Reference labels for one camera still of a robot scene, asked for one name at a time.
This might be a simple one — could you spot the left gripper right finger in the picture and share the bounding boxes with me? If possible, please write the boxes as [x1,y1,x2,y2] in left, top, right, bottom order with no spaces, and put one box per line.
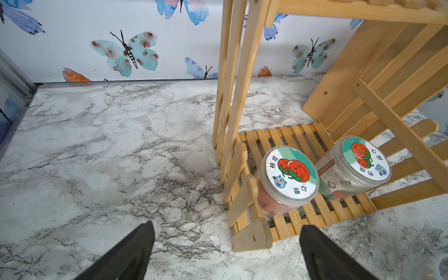
[299,225,376,280]

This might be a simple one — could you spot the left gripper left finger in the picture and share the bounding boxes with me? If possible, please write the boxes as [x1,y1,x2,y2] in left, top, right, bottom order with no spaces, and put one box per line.
[76,220,155,280]

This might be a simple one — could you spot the strawberry lid jar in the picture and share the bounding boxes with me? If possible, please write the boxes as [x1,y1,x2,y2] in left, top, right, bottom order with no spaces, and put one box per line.
[315,136,392,201]
[254,146,320,217]

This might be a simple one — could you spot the two-tier bamboo shelf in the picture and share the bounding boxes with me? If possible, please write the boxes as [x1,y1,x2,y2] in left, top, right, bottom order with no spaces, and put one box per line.
[213,1,448,252]

